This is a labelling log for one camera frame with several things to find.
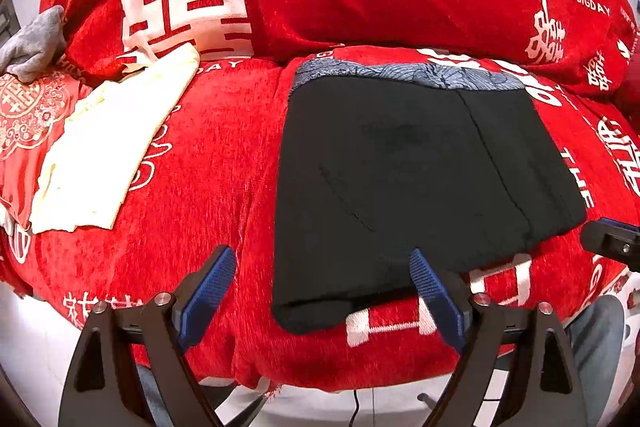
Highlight black pants with grey waistband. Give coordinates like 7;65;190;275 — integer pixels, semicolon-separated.
272;58;587;335

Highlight person's leg in jeans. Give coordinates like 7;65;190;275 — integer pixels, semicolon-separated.
565;295;625;426

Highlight red blanket with white characters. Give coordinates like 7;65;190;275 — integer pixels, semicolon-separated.
1;46;639;391

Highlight cream white cloth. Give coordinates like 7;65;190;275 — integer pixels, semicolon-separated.
29;43;200;234

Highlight red patterned pillow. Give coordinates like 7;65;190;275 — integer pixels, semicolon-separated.
1;70;91;229

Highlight grey cloth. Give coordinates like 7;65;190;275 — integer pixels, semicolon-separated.
1;5;66;83

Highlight black cable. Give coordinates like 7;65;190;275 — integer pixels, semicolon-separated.
347;388;362;427

